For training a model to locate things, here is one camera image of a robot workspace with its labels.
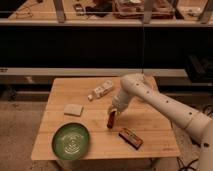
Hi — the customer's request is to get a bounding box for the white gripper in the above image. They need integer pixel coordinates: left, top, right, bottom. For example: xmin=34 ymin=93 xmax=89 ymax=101
xmin=108 ymin=93 xmax=132 ymax=114

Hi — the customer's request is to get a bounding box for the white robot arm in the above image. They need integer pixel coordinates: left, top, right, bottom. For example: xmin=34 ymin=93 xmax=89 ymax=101
xmin=109 ymin=73 xmax=213 ymax=171

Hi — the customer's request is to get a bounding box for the white sponge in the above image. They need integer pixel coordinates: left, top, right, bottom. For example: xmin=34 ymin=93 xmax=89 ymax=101
xmin=64 ymin=104 xmax=83 ymax=116

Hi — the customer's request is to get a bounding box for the wooden table top board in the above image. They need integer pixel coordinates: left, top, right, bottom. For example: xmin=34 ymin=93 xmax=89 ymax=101
xmin=31 ymin=77 xmax=180 ymax=160

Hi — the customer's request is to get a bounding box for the brown chocolate bar box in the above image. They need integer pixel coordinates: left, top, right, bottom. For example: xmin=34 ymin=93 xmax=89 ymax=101
xmin=119 ymin=128 xmax=143 ymax=150

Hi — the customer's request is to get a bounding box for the green bowl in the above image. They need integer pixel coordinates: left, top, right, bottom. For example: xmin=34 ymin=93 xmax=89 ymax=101
xmin=51 ymin=122 xmax=90 ymax=161

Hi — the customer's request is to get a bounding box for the tray on back shelf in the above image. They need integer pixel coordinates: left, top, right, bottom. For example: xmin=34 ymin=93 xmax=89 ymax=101
xmin=112 ymin=0 xmax=175 ymax=19

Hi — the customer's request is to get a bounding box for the black remote on shelf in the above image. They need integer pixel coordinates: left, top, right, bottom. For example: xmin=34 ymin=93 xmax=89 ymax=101
xmin=73 ymin=3 xmax=85 ymax=16

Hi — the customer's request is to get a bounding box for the black cable on floor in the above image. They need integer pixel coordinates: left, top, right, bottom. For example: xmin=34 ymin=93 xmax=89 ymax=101
xmin=176 ymin=156 xmax=201 ymax=171

